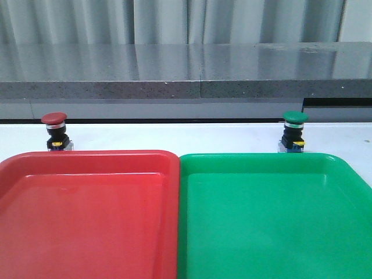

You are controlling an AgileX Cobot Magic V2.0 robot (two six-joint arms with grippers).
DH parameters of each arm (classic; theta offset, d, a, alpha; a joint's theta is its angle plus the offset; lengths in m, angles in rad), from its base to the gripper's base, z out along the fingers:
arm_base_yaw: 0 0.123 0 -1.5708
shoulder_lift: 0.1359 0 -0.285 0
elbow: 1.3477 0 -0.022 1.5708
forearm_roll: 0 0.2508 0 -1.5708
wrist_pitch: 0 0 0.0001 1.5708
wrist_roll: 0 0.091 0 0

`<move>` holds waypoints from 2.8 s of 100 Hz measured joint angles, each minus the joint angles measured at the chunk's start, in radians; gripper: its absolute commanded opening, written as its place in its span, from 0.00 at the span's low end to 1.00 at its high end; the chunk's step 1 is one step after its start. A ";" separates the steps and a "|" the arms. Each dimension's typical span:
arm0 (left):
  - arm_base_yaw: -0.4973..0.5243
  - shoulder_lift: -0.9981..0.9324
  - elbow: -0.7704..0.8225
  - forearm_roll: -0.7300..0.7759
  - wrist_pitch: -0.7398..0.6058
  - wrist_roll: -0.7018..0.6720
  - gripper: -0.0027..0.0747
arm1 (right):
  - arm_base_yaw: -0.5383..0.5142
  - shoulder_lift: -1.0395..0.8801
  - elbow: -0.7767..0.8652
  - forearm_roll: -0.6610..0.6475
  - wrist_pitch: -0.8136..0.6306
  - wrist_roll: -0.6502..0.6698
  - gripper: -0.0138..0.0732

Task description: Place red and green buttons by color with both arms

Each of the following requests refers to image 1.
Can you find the grey stone counter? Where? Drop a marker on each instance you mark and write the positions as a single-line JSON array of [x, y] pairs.
[[331, 82]]

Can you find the red mushroom push button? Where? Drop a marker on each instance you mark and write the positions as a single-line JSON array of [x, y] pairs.
[[56, 128]]

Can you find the green plastic tray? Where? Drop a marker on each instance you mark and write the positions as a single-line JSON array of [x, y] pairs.
[[273, 215]]

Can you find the white pleated curtain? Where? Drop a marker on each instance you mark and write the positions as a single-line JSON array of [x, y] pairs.
[[170, 22]]

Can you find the green mushroom push button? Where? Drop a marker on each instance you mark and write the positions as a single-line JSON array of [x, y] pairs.
[[291, 140]]

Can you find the red plastic tray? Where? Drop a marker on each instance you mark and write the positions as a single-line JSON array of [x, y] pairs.
[[90, 214]]

